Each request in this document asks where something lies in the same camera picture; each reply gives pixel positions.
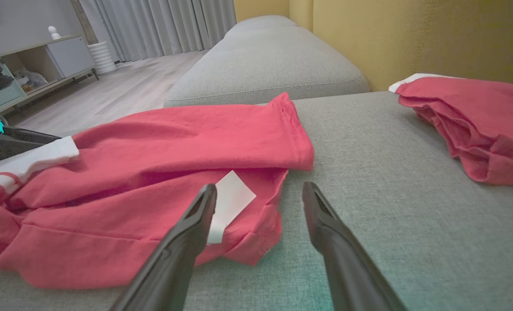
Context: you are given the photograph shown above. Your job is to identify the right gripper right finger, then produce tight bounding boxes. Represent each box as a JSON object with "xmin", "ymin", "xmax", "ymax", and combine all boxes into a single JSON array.
[{"xmin": 302, "ymin": 181, "xmax": 408, "ymax": 311}]

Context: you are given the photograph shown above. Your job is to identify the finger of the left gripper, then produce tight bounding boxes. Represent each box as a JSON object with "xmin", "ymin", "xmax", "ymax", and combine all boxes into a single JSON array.
[{"xmin": 0, "ymin": 125, "xmax": 61, "ymax": 161}]

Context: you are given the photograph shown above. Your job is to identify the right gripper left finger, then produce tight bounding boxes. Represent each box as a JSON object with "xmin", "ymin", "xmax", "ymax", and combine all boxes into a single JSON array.
[{"xmin": 109, "ymin": 184, "xmax": 218, "ymax": 311}]

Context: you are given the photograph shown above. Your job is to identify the red shorts with white stripes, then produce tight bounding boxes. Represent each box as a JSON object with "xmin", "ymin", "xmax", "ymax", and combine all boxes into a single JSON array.
[{"xmin": 0, "ymin": 92, "xmax": 315, "ymax": 290}]

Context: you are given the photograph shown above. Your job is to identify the grey plush toy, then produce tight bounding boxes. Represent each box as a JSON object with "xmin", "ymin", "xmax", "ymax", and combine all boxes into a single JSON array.
[{"xmin": 13, "ymin": 67, "xmax": 48, "ymax": 93}]

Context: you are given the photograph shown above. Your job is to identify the large grey sofa seat cushion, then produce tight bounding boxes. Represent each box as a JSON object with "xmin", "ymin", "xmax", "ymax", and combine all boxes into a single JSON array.
[{"xmin": 0, "ymin": 91, "xmax": 513, "ymax": 311}]

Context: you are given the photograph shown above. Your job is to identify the white and wood cabinet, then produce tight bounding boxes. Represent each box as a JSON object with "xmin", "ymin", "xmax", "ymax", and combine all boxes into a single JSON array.
[{"xmin": 0, "ymin": 35, "xmax": 99, "ymax": 115}]

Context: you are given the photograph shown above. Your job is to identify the white ribbed vase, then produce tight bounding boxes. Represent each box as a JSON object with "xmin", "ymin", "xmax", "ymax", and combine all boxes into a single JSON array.
[{"xmin": 87, "ymin": 40, "xmax": 118, "ymax": 76}]

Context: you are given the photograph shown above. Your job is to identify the brown plant trunk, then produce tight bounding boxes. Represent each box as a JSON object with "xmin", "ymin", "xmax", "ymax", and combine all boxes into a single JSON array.
[{"xmin": 70, "ymin": 0, "xmax": 99, "ymax": 44}]

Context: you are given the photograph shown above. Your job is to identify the grey pleated curtain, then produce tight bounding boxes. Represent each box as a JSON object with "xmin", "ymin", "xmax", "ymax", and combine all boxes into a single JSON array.
[{"xmin": 80, "ymin": 0, "xmax": 237, "ymax": 63}]

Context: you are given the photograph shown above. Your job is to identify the folded red numbered jersey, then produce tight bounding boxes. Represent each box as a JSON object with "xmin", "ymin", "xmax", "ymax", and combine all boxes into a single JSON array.
[{"xmin": 388, "ymin": 73, "xmax": 513, "ymax": 187}]

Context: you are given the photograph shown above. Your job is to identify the small grey sofa seat cushion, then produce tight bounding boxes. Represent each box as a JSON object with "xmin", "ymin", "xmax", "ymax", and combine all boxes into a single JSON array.
[{"xmin": 163, "ymin": 15, "xmax": 371, "ymax": 108}]

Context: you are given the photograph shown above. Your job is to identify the yellow sofa backrest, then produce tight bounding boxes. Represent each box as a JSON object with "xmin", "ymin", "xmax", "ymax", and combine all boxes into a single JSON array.
[{"xmin": 234, "ymin": 0, "xmax": 513, "ymax": 92}]

